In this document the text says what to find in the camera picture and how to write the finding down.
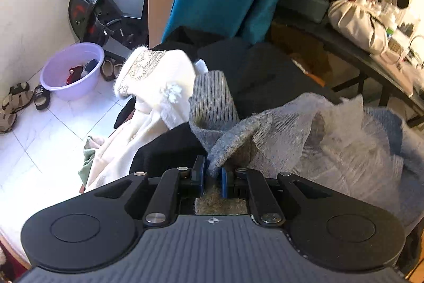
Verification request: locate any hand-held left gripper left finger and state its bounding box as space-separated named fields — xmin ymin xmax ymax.
xmin=94 ymin=155 xmax=207 ymax=227

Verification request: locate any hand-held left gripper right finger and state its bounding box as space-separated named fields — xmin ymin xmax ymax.
xmin=220 ymin=167 xmax=332 ymax=227

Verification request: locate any grey ribbed knit garment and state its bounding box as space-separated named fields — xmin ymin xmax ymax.
xmin=189 ymin=70 xmax=273 ymax=179

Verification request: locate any black knit garment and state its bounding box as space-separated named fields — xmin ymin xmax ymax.
xmin=129 ymin=122 xmax=213 ymax=178

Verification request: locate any white tulle garment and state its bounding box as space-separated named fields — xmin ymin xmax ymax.
xmin=248 ymin=93 xmax=424 ymax=232

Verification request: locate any pale green cloth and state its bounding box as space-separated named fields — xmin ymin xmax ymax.
xmin=78 ymin=136 xmax=100 ymax=188

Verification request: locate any white fuzzy embroidered garment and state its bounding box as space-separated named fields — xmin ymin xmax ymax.
xmin=84 ymin=46 xmax=197 ymax=191

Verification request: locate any black coat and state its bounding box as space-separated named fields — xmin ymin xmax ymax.
xmin=114 ymin=26 xmax=342 ymax=129

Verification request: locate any purple plastic basin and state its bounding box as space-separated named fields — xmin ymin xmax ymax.
xmin=40 ymin=42 xmax=105 ymax=101

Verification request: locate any brown cardboard box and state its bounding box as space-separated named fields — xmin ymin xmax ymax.
xmin=270 ymin=23 xmax=332 ymax=85

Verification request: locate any dark blue cloth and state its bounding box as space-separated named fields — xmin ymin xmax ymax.
xmin=82 ymin=59 xmax=99 ymax=75

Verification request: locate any red cloth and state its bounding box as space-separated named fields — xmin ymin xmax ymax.
xmin=65 ymin=66 xmax=85 ymax=85

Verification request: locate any blue knit garment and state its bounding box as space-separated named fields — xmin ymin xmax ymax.
xmin=364 ymin=107 xmax=405 ymax=155

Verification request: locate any black slipper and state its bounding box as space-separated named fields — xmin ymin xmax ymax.
xmin=33 ymin=84 xmax=51 ymax=111

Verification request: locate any black desk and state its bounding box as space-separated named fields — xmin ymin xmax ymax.
xmin=271 ymin=14 xmax=424 ymax=128

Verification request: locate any grey storage box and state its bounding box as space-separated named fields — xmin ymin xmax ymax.
xmin=281 ymin=0 xmax=331 ymax=24

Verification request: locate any red patterned rug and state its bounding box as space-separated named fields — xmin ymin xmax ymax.
xmin=0 ymin=235 xmax=31 ymax=283

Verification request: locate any black exercise bike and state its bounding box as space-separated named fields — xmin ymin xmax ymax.
xmin=59 ymin=0 xmax=150 ymax=62

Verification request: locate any cream handbag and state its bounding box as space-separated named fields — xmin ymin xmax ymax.
xmin=327 ymin=0 xmax=392 ymax=55

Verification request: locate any cluster of small bottles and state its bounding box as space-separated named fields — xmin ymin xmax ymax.
xmin=386 ymin=3 xmax=424 ymax=71

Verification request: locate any brown strap sandal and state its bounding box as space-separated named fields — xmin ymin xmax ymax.
xmin=0 ymin=112 xmax=18 ymax=134
xmin=1 ymin=82 xmax=34 ymax=115

